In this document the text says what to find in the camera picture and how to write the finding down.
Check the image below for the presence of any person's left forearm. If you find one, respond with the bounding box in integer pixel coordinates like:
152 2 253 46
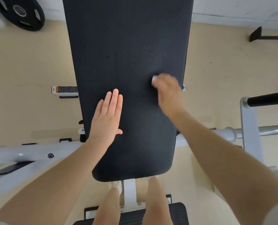
0 138 109 225

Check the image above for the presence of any long black back pad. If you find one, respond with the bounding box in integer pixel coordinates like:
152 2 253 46
51 0 195 225

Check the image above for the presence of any person's left leg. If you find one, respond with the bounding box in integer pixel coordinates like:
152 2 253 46
92 187 121 225

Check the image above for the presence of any person's right forearm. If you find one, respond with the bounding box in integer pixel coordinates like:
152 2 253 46
173 110 278 225

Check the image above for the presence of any person's left beige sneaker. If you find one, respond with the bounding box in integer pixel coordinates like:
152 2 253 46
110 181 123 195

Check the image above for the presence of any person's right leg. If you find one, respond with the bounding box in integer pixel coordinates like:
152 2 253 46
142 177 173 225

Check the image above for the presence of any white exercise machine black roller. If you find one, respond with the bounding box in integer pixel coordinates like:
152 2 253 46
0 91 278 202

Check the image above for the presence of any person's right hand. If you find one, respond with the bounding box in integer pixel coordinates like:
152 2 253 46
152 73 186 118

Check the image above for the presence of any person's leg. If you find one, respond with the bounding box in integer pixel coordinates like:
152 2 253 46
92 187 121 225
142 177 173 225

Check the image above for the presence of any person's left hand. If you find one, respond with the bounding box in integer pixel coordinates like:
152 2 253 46
87 89 123 148

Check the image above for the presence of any black weight plate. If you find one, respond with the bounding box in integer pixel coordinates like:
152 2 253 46
0 0 45 32

